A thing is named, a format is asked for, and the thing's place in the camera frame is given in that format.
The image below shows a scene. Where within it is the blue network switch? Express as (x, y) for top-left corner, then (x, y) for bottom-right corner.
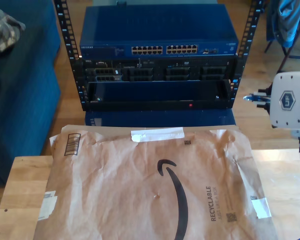
(79, 5), (240, 59)

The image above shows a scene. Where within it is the black rack shelf tray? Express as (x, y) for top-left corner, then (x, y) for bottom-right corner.
(86, 79), (232, 111)

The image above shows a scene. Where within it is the black rack server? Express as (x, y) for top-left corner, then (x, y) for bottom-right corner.
(82, 58), (237, 83)

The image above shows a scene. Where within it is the blue sofa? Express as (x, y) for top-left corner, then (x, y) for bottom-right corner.
(0, 0), (62, 187)

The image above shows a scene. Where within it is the black server rack frame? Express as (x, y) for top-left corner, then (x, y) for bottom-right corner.
(53, 0), (265, 112)

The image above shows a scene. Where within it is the camouflage cloth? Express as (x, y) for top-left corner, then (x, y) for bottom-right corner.
(0, 6), (26, 55)

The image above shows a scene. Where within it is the dark metal chair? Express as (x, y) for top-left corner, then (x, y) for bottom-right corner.
(263, 14), (300, 85)

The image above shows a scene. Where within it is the brown paper mailer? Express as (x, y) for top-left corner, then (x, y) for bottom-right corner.
(36, 124), (278, 240)

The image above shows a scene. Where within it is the blue grey jacket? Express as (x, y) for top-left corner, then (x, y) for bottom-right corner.
(266, 0), (300, 48)

